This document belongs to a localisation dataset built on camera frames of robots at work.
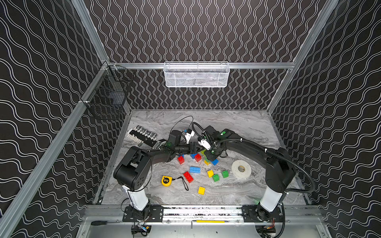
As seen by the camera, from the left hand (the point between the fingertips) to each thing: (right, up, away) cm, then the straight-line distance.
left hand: (207, 150), depth 84 cm
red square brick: (-15, -6, +6) cm, 17 cm away
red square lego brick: (-5, -5, +7) cm, 10 cm away
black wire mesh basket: (-61, +32, +8) cm, 70 cm away
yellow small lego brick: (+2, -13, +1) cm, 14 cm away
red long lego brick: (-10, -15, +1) cm, 19 cm away
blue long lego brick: (+6, -8, +6) cm, 11 cm away
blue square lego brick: (-8, -5, +8) cm, 12 cm away
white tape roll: (+21, -12, +6) cm, 25 cm away
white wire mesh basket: (-5, +50, +19) cm, 54 cm away
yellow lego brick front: (-3, -21, -4) cm, 21 cm away
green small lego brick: (+5, -15, +1) cm, 16 cm away
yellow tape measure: (-23, -17, -1) cm, 28 cm away
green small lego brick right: (+11, -14, +3) cm, 18 cm away
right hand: (+2, -3, +2) cm, 5 cm away
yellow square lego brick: (0, -9, +7) cm, 11 cm away
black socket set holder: (-44, +7, +19) cm, 49 cm away
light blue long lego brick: (-7, -12, +4) cm, 14 cm away
